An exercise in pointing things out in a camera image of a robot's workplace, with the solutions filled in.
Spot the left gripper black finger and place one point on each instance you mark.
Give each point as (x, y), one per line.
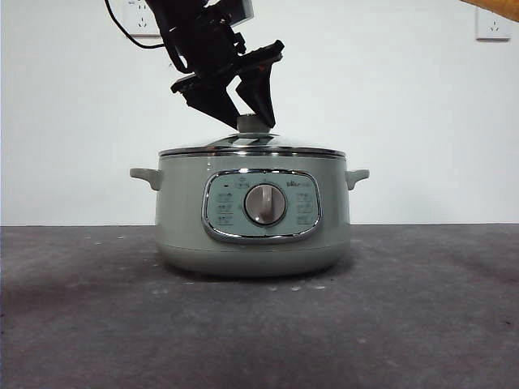
(213, 103)
(257, 95)

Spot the glass lid with green knob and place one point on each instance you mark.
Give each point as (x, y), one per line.
(251, 142)

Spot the yellow corn cob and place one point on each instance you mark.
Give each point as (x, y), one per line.
(496, 2)

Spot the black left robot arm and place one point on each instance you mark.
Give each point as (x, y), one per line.
(178, 11)

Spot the sage green electric pot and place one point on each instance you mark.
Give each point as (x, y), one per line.
(182, 227)

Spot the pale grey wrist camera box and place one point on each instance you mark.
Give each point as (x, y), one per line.
(242, 10)

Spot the white wall socket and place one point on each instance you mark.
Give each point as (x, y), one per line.
(493, 25)
(135, 22)

